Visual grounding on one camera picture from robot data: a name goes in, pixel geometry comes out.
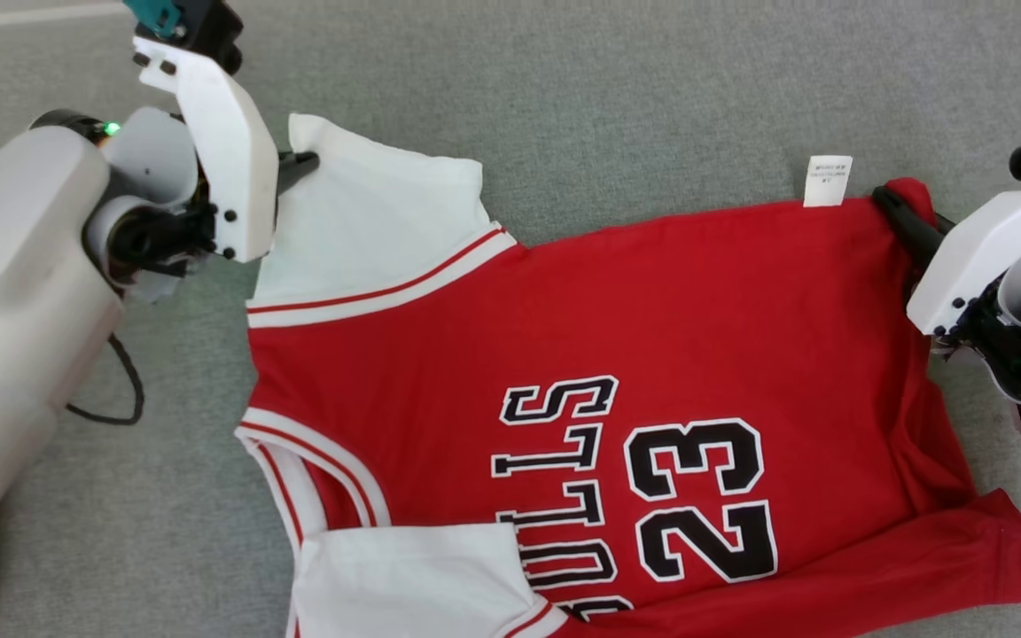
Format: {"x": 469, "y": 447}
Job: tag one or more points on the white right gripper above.
{"x": 971, "y": 248}

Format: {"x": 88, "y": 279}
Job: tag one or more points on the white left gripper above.
{"x": 236, "y": 159}

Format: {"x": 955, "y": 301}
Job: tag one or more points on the red printed basketball jersey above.
{"x": 652, "y": 319}

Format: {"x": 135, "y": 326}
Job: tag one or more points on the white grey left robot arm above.
{"x": 5, "y": 310}

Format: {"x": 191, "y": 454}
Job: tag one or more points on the grey fabric sofa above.
{"x": 652, "y": 89}

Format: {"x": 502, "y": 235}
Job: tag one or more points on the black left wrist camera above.
{"x": 209, "y": 31}

